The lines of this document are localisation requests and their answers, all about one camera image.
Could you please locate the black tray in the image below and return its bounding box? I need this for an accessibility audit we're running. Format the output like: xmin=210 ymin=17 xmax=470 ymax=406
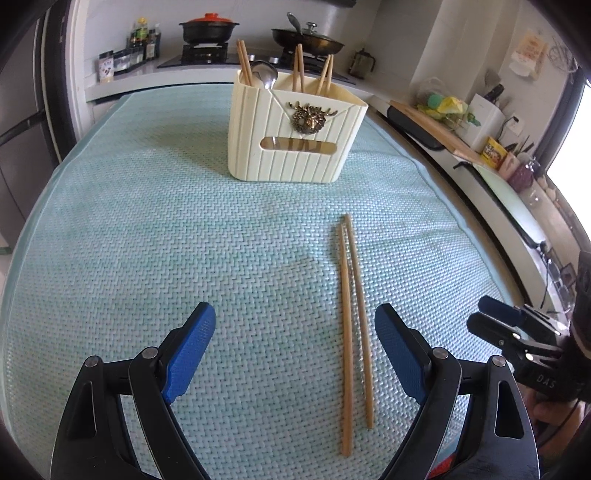
xmin=387 ymin=105 xmax=446 ymax=151

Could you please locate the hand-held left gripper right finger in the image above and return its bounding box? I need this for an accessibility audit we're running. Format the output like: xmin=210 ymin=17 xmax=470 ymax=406
xmin=375 ymin=303 xmax=540 ymax=480

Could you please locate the yellow green plastic bag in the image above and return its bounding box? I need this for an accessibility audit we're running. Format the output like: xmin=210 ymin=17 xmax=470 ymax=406
xmin=418 ymin=90 xmax=470 ymax=126

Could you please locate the light blue woven mat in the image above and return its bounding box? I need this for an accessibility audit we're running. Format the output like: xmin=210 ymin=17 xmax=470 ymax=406
xmin=0 ymin=88 xmax=532 ymax=480

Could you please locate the white knife block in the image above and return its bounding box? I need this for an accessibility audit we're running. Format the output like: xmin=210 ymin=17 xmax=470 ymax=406
xmin=466 ymin=93 xmax=507 ymax=145

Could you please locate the black gas stove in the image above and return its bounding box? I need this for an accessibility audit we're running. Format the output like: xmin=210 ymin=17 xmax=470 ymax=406
xmin=157 ymin=41 xmax=356 ymax=85

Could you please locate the glass kettle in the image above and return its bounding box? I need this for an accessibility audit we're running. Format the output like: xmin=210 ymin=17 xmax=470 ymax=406
xmin=348 ymin=48 xmax=374 ymax=79

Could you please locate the wire whisk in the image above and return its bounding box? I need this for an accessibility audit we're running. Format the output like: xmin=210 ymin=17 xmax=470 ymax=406
xmin=549 ymin=39 xmax=579 ymax=75

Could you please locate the black handled knife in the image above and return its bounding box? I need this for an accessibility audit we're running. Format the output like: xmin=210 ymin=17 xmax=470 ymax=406
xmin=482 ymin=69 xmax=504 ymax=105

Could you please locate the black pot with red lid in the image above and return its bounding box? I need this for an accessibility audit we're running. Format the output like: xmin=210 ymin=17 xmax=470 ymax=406
xmin=179 ymin=14 xmax=241 ymax=45

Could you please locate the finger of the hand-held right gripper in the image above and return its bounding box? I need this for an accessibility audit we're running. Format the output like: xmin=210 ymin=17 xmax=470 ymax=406
xmin=479 ymin=296 xmax=572 ymax=344
xmin=467 ymin=312 xmax=564 ymax=370

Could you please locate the white red wall hanging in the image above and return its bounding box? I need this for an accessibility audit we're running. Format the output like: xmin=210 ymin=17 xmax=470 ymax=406
xmin=510 ymin=28 xmax=548 ymax=80

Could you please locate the dark wok with glass lid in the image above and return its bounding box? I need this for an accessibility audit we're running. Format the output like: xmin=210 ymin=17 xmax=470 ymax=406
xmin=271 ymin=22 xmax=346 ymax=54

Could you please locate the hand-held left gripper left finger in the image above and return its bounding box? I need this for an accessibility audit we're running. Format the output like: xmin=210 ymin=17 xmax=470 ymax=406
xmin=50 ymin=302 xmax=217 ymax=480

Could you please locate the pink bottle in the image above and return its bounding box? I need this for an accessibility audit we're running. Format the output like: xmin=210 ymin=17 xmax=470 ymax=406
xmin=499 ymin=152 xmax=518 ymax=184

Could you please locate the cream ribbed utensil holder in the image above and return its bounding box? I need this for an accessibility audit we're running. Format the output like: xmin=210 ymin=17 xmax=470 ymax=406
xmin=228 ymin=69 xmax=369 ymax=184

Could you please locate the wooden cutting board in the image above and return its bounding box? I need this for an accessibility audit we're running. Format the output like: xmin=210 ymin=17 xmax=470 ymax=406
xmin=390 ymin=99 xmax=485 ymax=167

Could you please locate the purple glass jar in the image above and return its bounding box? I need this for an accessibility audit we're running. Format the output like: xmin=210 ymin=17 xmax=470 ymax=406
xmin=510 ymin=159 xmax=539 ymax=193

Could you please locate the light green tray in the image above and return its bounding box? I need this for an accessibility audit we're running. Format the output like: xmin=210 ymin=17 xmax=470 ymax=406
xmin=475 ymin=164 xmax=548 ymax=246

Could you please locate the person's right hand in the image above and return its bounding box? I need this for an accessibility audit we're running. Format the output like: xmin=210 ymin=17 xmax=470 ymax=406
xmin=531 ymin=399 xmax=585 ymax=446

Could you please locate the row of clear spice jars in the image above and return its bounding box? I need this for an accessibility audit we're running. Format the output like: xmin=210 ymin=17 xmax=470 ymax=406
xmin=113 ymin=46 xmax=147 ymax=73

